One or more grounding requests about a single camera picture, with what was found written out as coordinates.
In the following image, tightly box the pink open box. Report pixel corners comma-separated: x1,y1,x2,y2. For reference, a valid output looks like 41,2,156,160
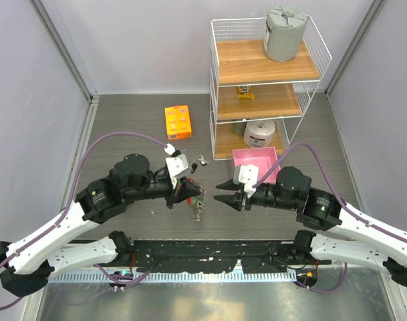
233,147,278,179

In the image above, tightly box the white wire shelf rack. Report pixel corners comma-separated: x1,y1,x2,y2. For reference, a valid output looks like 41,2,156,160
209,16,331,161

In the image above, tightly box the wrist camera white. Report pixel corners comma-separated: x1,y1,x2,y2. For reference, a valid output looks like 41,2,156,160
164,143,190,189
233,165,259,199

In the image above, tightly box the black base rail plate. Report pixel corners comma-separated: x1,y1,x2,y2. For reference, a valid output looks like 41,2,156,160
124,240,316,274

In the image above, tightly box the yellow snack packet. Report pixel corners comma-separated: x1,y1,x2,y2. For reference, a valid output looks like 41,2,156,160
237,86,255,100

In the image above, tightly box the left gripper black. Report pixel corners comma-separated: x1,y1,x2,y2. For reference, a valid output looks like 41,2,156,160
125,174,201,209

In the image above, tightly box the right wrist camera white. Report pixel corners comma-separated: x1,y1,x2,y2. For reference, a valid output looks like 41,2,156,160
233,165,259,199

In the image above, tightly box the grey can on shelf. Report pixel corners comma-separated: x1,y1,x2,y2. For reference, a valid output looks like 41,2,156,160
231,121,247,136

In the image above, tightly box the grey wrapped paper roll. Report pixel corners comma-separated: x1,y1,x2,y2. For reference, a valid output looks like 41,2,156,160
263,5,307,62

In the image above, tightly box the orange cardboard box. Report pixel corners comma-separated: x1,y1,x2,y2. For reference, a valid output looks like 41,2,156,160
164,105,192,140

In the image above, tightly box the white slotted cable duct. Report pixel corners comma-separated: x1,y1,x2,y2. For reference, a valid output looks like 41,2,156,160
49,269,297,284

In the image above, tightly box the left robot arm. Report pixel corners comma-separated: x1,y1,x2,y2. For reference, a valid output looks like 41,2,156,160
0,154,200,297

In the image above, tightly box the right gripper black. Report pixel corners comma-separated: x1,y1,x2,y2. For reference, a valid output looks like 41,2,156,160
214,176,299,211

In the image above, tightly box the metal keyring holder red grip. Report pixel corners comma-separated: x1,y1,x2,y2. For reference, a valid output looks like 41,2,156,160
186,183,207,221

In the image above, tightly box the white paper roll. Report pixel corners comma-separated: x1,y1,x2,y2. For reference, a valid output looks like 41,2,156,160
243,120,276,148

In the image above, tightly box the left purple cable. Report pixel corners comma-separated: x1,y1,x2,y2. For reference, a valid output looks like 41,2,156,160
0,132,169,310

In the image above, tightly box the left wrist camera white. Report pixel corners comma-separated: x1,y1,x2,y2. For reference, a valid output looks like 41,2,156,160
164,143,190,189

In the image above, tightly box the black tag key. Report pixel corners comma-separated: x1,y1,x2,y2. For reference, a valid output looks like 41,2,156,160
190,163,198,174

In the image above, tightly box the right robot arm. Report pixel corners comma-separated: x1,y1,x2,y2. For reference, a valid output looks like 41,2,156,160
213,165,407,288

